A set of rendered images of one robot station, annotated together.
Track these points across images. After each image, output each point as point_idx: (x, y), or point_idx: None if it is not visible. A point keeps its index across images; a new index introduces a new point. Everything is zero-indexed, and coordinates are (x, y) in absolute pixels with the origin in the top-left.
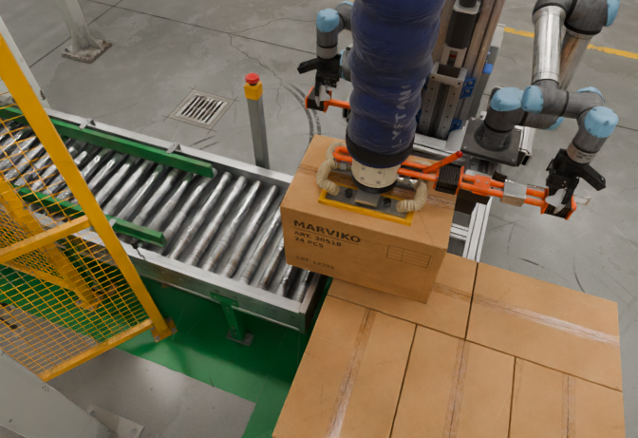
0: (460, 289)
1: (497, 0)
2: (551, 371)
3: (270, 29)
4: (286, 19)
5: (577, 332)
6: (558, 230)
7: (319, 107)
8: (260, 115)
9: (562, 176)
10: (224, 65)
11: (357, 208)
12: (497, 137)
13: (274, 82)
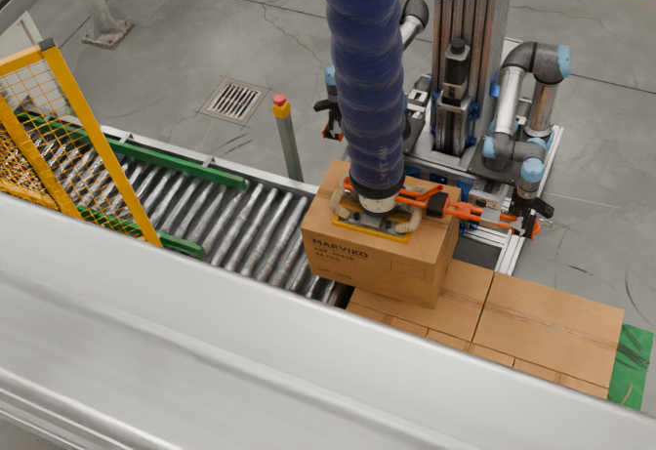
0: (474, 297)
1: (483, 46)
2: (546, 370)
3: None
4: None
5: (578, 337)
6: (617, 234)
7: (335, 138)
8: (289, 130)
9: (516, 207)
10: (258, 45)
11: (363, 229)
12: (497, 160)
13: (313, 64)
